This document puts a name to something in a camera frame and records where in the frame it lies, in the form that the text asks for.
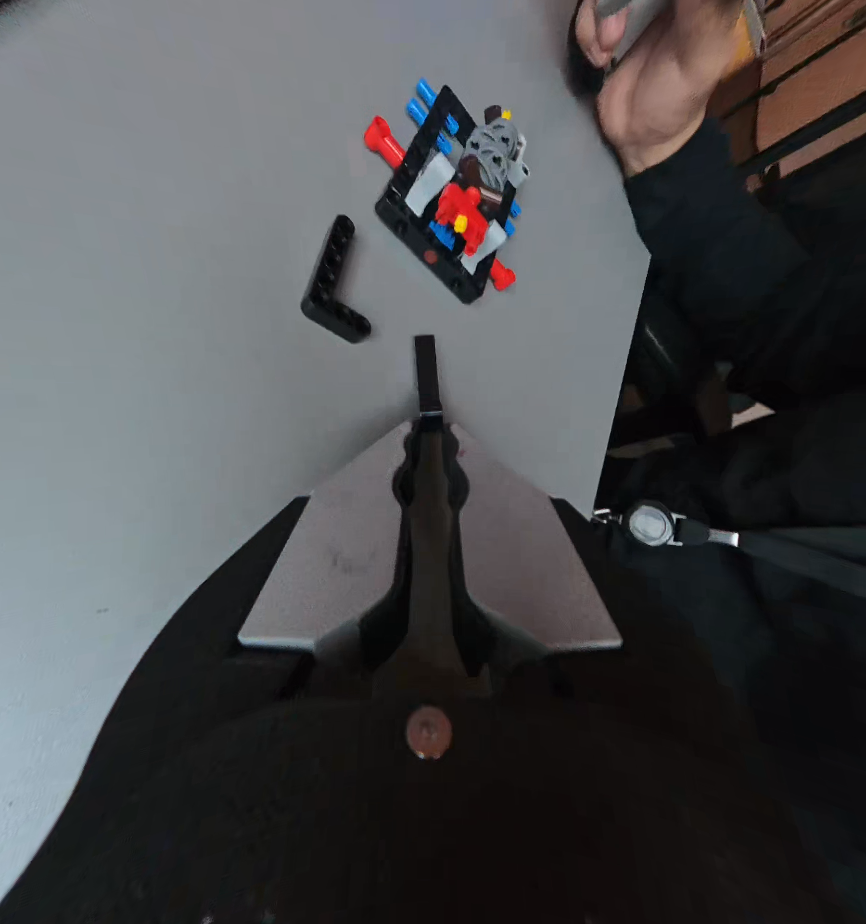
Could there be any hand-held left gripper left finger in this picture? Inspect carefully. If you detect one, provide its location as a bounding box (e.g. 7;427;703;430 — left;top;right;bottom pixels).
238;421;416;654

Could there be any person's right forearm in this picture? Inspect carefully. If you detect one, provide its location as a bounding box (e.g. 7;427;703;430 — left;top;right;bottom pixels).
624;119;866;405

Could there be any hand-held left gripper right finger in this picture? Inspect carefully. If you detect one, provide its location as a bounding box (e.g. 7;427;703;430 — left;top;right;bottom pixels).
444;422;623;654

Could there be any person's right hand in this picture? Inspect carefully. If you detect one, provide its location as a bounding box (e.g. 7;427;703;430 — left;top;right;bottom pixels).
574;0;759;178

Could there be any lego engine frame assembly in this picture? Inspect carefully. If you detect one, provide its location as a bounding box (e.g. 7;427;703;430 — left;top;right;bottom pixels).
364;78;532;306

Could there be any black office chair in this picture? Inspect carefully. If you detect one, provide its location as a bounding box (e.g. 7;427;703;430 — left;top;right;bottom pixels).
613;289;777;463

